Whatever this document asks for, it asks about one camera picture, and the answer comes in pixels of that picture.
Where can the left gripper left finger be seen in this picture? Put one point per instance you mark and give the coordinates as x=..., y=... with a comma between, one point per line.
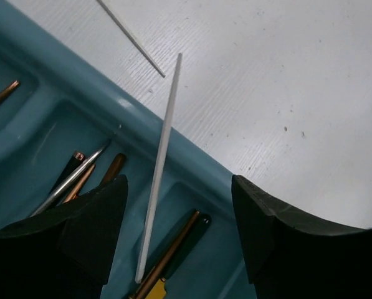
x=67, y=251

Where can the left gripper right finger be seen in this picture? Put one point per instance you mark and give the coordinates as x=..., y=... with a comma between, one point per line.
x=290, y=253

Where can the silver spoon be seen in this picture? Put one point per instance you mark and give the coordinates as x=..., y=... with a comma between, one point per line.
x=67, y=182

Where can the dark green handled knife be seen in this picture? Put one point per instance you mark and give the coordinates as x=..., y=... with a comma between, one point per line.
x=197, y=231

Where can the black spoon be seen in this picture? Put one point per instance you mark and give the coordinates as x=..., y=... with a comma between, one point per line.
x=73, y=163

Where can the copper knife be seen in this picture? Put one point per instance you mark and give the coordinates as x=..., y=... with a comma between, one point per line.
x=147, y=284

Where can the small copper spoon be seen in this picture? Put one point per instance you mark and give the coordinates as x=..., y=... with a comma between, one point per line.
x=114, y=168

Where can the gold knife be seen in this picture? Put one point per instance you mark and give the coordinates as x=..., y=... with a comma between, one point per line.
x=158, y=291

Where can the silver chopstick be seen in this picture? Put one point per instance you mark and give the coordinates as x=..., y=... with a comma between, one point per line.
x=158, y=172
x=132, y=38

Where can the copper fork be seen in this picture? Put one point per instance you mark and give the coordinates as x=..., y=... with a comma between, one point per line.
x=4, y=94

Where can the blue plastic cutlery tray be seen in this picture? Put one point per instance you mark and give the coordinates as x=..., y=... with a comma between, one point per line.
x=64, y=105

